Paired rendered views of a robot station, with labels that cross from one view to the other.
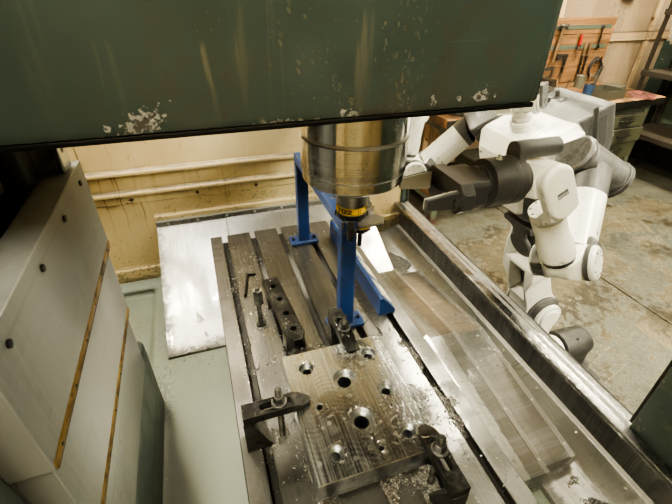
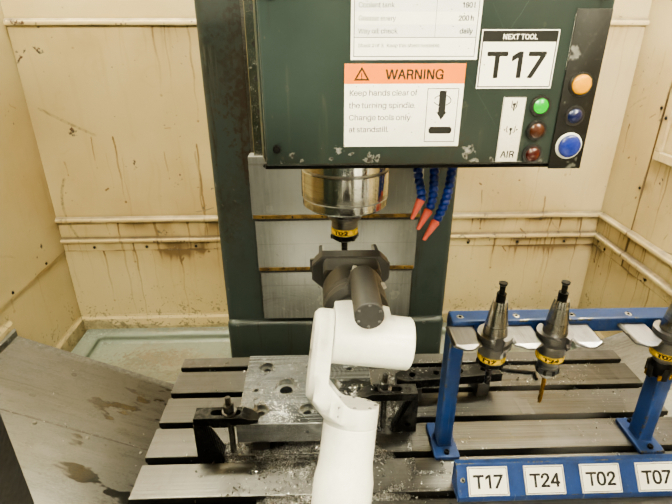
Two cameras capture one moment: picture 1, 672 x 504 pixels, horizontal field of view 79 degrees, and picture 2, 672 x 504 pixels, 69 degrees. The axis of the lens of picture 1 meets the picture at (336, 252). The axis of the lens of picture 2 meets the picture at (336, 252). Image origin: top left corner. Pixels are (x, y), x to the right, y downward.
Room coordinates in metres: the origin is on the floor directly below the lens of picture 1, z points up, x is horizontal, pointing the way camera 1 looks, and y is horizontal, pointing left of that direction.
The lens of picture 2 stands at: (0.83, -0.85, 1.73)
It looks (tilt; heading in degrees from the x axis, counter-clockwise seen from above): 25 degrees down; 107
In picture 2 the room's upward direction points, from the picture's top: straight up
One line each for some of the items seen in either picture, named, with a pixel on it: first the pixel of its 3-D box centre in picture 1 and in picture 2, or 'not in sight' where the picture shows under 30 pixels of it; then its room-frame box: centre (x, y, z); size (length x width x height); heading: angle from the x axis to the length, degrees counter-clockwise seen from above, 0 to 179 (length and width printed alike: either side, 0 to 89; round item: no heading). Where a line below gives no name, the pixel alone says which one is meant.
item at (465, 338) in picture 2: (369, 220); (464, 338); (0.84, -0.08, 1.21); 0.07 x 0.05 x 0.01; 109
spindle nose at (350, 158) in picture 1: (354, 138); (345, 171); (0.59, -0.02, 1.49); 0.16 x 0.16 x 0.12
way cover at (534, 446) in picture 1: (439, 349); not in sight; (0.91, -0.34, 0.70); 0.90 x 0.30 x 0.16; 19
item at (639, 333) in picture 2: not in sight; (641, 335); (1.15, 0.03, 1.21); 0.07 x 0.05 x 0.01; 109
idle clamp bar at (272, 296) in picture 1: (283, 314); (447, 382); (0.81, 0.14, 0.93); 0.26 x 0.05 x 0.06; 24
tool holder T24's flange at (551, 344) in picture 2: not in sight; (553, 336); (0.99, -0.02, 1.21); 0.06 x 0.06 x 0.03
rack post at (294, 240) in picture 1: (302, 203); (656, 384); (1.23, 0.12, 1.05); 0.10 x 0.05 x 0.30; 109
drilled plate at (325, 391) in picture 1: (352, 405); (308, 394); (0.51, -0.04, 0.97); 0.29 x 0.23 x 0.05; 19
